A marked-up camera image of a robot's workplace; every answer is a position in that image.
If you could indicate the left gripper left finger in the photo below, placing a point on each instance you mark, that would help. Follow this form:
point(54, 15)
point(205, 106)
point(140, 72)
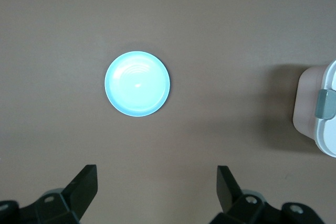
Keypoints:
point(78, 195)

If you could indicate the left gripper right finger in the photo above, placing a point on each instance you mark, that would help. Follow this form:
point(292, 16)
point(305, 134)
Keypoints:
point(231, 197)

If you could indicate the white lidded box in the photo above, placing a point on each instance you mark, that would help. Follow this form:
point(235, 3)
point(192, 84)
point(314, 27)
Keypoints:
point(307, 103)

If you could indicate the light blue round plate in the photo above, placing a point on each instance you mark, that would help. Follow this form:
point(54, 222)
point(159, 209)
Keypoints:
point(137, 85)

